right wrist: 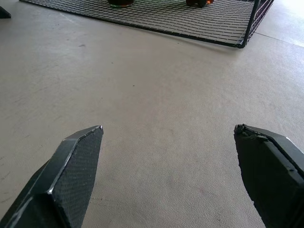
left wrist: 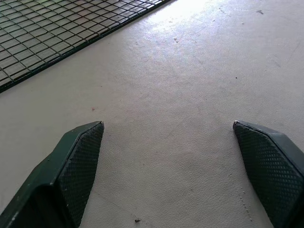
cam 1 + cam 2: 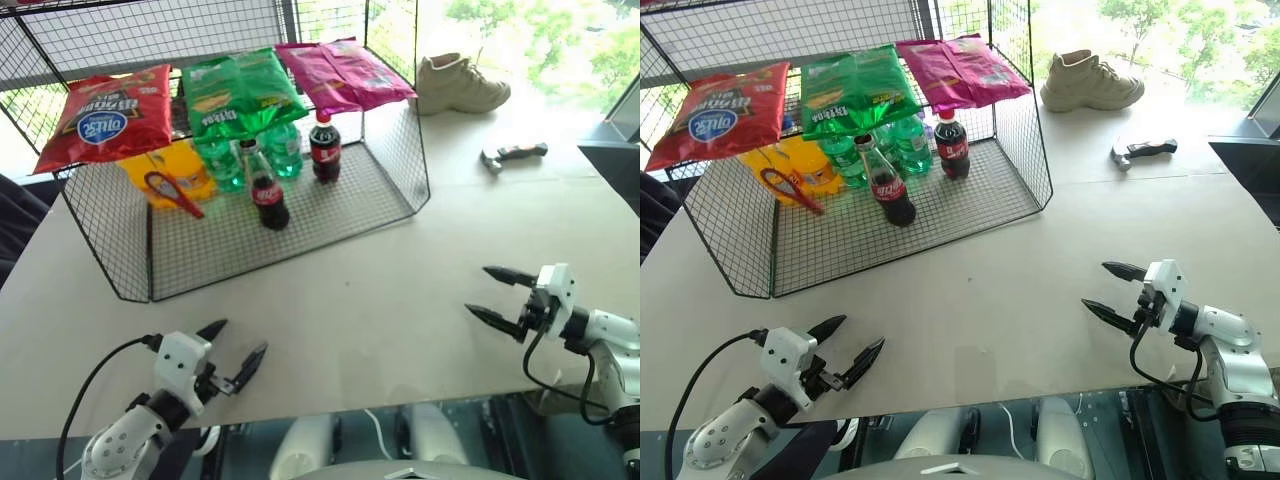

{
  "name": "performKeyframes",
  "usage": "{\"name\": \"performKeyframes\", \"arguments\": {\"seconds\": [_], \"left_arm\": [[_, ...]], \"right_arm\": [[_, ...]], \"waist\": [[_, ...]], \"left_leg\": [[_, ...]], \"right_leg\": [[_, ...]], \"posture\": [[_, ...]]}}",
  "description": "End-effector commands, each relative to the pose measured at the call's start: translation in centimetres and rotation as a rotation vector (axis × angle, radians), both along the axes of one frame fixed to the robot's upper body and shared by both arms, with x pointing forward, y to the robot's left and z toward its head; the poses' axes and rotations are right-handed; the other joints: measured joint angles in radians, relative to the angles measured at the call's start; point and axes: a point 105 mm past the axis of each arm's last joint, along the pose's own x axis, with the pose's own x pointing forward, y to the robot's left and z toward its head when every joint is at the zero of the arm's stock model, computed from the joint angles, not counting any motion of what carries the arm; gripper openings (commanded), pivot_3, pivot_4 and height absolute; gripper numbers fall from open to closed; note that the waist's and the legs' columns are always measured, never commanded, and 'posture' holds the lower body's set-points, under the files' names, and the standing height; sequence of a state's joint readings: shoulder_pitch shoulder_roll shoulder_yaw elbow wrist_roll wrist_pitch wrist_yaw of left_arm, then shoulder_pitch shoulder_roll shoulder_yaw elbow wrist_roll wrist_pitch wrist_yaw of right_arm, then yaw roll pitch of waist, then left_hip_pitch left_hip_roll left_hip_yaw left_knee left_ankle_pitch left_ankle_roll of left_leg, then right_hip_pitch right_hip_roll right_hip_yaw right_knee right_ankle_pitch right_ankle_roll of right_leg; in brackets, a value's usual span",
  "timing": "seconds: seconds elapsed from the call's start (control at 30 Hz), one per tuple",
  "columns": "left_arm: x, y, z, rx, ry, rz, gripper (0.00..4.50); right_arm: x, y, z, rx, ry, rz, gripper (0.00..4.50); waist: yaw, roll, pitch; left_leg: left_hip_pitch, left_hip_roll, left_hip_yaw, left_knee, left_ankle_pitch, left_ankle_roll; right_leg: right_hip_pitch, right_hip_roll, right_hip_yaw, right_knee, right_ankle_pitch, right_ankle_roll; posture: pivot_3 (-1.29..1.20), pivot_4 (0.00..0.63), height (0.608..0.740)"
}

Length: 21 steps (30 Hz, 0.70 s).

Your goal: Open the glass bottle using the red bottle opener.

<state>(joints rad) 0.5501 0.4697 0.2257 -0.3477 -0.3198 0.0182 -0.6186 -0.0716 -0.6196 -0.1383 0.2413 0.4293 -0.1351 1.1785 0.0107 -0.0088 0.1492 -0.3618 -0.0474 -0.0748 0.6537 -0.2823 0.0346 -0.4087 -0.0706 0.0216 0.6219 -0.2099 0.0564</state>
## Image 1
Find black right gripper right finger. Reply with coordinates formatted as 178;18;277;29
234;123;304;228

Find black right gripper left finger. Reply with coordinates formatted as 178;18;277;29
0;125;104;228

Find black wire mesh rack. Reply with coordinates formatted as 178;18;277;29
18;0;275;49

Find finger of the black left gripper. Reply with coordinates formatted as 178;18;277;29
0;6;12;19

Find plastic cola bottle red cap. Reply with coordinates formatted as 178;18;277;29
186;0;206;8

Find glass cola bottle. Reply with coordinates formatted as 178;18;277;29
107;0;134;7

